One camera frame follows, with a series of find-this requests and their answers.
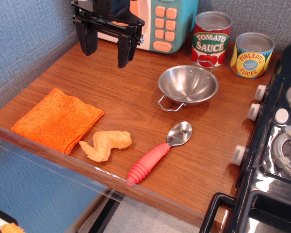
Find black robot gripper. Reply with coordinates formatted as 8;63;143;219
71;0;145;68

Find orange cloth napkin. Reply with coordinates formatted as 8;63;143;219
11;88;104;155

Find teal and peach toy microwave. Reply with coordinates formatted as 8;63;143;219
97;0;199;54

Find plastic toy chicken wing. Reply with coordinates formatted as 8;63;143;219
79;131;132;163

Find tomato sauce can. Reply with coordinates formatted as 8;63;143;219
191;11;232;68

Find pineapple slices can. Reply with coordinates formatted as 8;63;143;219
230;32;275;79

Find clear acrylic table guard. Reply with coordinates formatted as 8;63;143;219
0;123;230;233

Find orange object at bottom left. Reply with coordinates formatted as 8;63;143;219
1;223;24;233

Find black toy stove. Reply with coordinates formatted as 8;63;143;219
200;44;291;233

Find small steel bowl with handles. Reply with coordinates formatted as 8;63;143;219
158;62;219;112

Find spoon with red handle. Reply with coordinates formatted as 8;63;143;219
126;121;193;186

